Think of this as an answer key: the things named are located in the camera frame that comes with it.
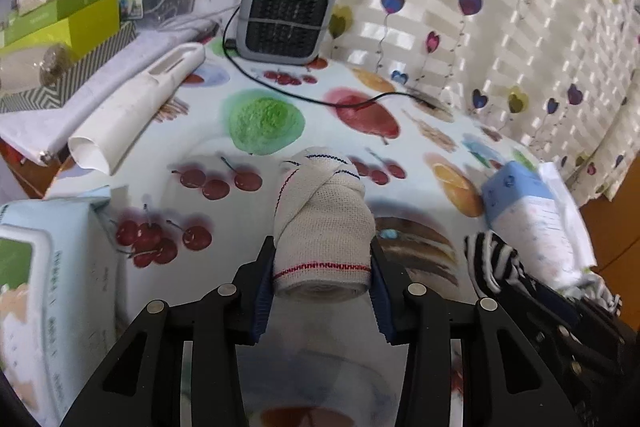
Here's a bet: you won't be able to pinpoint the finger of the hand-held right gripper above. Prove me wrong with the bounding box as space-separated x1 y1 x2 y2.
500 286 582 359
522 279 639 349

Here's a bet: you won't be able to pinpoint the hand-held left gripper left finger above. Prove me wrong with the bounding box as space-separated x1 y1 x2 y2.
60 237 275 427

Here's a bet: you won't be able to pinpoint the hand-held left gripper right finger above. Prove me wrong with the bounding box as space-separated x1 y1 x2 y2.
370 242 583 427

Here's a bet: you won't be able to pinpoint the small black white striped sock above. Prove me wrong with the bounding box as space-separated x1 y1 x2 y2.
462 231 527 299

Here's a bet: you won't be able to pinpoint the white sock red stitch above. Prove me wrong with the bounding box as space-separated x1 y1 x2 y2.
272 147 376 304

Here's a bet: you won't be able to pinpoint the blue white tissue pack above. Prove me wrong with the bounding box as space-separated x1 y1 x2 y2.
481 161 599 294

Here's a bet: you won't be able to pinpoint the wooden wardrobe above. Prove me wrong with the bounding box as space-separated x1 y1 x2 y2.
580 107 640 269

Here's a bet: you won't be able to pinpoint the fruit print tablecloth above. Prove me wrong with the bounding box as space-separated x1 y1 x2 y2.
45 22 601 427

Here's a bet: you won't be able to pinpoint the wet wipes pack green lid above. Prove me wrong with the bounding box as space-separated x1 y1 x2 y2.
0 196 122 414

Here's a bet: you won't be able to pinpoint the white rolled sheet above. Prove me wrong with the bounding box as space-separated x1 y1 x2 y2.
67 42 206 176

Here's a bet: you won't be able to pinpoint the white cloth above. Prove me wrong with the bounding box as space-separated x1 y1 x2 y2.
0 19 222 166

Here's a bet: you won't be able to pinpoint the grey space heater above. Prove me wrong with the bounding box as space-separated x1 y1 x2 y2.
235 0 337 66

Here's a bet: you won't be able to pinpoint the grey chevron box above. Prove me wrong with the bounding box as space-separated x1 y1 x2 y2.
0 22 139 114

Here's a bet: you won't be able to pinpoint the green cardboard boxes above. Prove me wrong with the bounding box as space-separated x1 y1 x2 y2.
0 0 122 64

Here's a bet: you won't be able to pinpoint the black heater cable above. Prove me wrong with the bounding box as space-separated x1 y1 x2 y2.
222 4 452 108

